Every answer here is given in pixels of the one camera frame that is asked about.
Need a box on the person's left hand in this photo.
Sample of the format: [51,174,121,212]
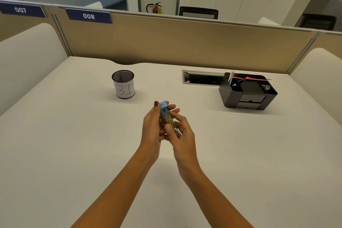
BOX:
[141,101,170,157]

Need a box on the person's right hand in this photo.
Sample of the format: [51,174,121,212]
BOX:
[163,104,198,172]

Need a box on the clear tube with blue cap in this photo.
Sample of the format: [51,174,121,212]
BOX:
[159,101,183,138]

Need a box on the person's right forearm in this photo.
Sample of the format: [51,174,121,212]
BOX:
[177,162,255,228]

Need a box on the person's left forearm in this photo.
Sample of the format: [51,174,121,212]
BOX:
[70,148,161,228]

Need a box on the black mesh pen cup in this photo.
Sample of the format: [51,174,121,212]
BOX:
[112,70,136,99]

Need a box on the beige desk partition panel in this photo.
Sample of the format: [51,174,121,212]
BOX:
[51,6,320,74]
[286,32,342,75]
[0,0,72,57]

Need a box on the black desk organizer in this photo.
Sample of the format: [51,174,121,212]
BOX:
[219,72,278,111]

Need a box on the red fire extinguisher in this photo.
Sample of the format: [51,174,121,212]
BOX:
[146,2,162,14]

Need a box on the black mesh office chair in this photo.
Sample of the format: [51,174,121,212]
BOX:
[299,14,337,32]
[178,6,219,20]

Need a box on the blue desk number plate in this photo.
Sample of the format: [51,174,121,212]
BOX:
[0,2,47,18]
[65,8,113,24]

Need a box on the white side divider panel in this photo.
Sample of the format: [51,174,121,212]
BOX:
[290,48,342,129]
[0,23,70,116]

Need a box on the desk cable grommet tray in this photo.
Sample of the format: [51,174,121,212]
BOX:
[182,70,227,87]

